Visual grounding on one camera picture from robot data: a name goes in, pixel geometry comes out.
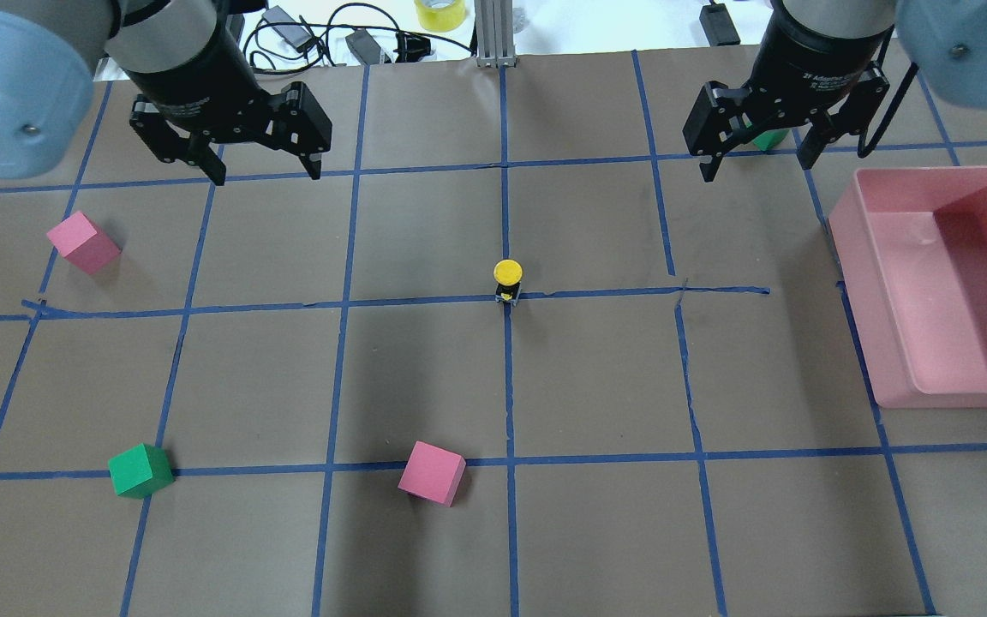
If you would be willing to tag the green foam cube near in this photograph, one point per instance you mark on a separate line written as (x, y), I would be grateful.
(140, 471)

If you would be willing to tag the pink plastic bin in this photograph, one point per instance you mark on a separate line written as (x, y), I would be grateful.
(912, 246)

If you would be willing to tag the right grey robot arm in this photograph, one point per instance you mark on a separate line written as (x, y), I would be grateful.
(946, 41)

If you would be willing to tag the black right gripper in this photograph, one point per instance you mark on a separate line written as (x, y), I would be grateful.
(810, 62)

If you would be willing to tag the pink foam cube side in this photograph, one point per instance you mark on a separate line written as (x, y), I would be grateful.
(80, 240)

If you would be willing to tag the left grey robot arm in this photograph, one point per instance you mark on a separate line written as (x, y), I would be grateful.
(50, 50)

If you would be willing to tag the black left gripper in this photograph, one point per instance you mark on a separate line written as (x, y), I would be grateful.
(188, 87)

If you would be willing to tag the green foam cube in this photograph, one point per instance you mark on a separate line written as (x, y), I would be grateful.
(770, 139)
(140, 471)

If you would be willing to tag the yellow tape roll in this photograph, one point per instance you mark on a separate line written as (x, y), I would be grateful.
(440, 16)

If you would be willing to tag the yellow push button switch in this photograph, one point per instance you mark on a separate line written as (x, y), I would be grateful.
(508, 275)

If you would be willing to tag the pink foam cube centre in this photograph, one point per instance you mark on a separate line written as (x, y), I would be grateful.
(433, 473)

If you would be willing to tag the aluminium extrusion post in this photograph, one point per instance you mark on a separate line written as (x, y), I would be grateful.
(493, 27)

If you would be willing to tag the green foam cube far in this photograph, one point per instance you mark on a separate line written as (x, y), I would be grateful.
(770, 139)

